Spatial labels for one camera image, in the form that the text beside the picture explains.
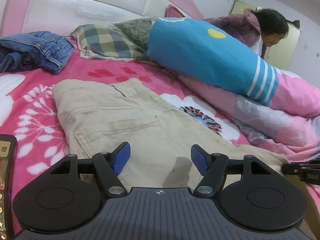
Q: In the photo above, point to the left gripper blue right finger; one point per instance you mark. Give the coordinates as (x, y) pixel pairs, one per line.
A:
(214, 168)

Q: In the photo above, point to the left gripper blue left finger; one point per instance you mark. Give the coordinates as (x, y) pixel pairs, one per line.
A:
(106, 167)

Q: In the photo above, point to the beige khaki trousers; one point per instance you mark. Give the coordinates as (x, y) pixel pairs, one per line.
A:
(258, 204)

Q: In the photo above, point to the pink grey floral duvet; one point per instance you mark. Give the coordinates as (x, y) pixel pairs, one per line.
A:
(289, 125)

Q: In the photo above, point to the pink floral fleece bedsheet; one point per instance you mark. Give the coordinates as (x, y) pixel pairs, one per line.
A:
(37, 109)

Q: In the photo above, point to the black smartphone lit screen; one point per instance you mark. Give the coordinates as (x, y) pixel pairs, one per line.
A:
(8, 151)

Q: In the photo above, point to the blue pink striped pillow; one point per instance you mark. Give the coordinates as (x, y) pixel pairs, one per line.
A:
(200, 50)

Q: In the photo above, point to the green plaid pillow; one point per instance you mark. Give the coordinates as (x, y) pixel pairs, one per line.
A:
(119, 41)

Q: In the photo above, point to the folded blue denim garment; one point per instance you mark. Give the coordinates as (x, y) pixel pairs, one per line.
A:
(40, 49)

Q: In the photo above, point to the child in maroon jacket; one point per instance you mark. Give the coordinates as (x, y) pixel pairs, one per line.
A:
(258, 30)

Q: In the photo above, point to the pink white padded headboard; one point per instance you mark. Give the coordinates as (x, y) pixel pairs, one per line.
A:
(62, 16)

